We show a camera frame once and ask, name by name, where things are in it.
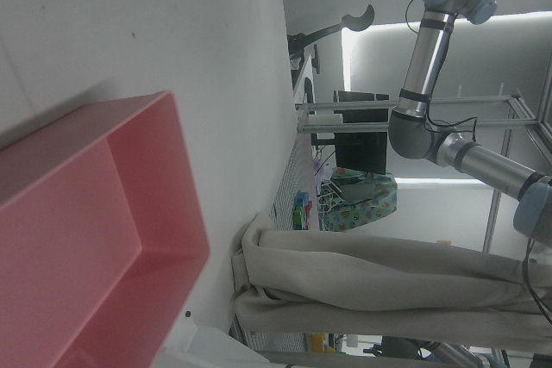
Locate black monitor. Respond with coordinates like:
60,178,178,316
334,131,388,176

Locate colourful patterned cloth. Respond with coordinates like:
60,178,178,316
318,167,398,234

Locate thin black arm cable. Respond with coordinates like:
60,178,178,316
520,238,552,326

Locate colourful toy blocks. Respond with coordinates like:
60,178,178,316
292,192,314,230

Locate white wire mesh panel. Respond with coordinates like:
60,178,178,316
269,134,323,232

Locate white robot stand column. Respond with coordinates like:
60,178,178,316
170,320,271,368

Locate beige curtain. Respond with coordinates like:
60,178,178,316
230,211,552,355

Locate aluminium profile frame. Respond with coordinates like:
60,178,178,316
295,83,552,253

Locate pink plastic basket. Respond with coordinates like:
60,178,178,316
0,90,212,368

